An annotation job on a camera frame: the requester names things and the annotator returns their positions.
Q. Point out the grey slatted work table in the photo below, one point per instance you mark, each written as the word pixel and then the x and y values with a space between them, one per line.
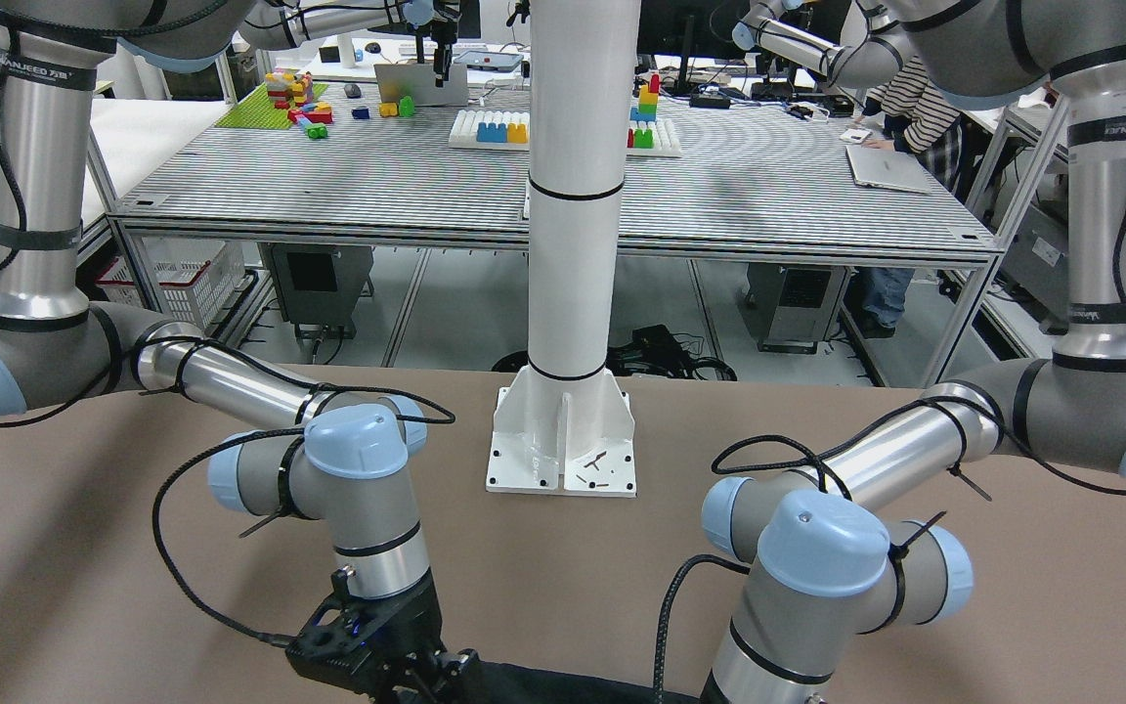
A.
pixel 752 185

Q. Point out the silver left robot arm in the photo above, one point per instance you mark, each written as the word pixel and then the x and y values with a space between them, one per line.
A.
pixel 820 566

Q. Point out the person in plaid shirt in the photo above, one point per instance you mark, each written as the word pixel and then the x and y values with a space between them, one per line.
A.
pixel 918 121

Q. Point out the black graphic t-shirt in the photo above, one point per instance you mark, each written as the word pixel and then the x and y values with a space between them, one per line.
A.
pixel 508 683

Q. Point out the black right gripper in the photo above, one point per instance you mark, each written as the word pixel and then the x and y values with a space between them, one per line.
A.
pixel 416 611

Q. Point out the white plastic basket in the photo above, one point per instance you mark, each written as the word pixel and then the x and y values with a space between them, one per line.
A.
pixel 196 277

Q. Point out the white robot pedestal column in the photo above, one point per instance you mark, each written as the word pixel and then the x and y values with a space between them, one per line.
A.
pixel 564 425

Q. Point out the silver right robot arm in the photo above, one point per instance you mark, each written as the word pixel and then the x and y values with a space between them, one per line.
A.
pixel 336 454

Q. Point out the white block tray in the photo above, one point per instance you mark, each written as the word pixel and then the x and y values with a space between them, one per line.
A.
pixel 503 130

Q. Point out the green lego baseplate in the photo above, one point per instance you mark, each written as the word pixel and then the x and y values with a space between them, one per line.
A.
pixel 265 110

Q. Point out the silver closed laptop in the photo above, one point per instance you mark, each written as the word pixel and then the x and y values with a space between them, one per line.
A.
pixel 877 168

